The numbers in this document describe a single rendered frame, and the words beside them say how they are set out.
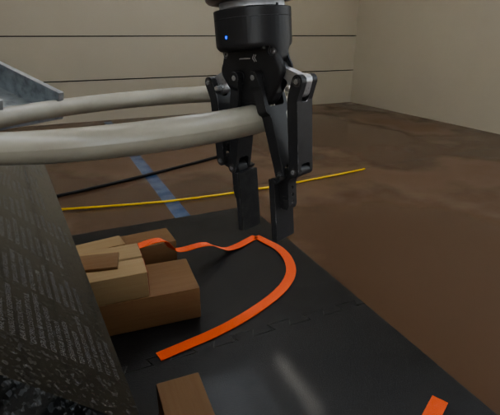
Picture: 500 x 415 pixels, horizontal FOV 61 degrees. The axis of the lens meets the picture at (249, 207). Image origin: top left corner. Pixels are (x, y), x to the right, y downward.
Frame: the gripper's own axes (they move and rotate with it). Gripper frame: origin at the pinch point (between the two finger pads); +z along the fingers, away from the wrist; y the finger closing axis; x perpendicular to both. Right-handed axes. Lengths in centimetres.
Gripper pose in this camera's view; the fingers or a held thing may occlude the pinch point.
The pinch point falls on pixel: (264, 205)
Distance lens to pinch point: 48.0
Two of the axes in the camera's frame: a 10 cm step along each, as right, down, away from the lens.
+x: -6.9, 2.9, -6.7
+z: 0.7, 9.4, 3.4
